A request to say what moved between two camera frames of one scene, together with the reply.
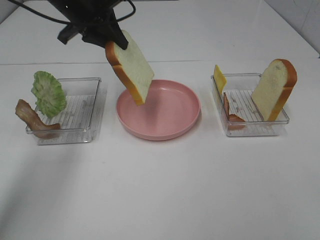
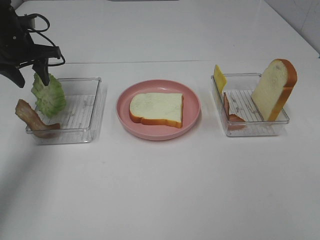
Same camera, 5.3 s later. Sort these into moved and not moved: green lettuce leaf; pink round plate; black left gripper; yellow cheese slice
Moved: black left gripper
Not moved: green lettuce leaf; yellow cheese slice; pink round plate
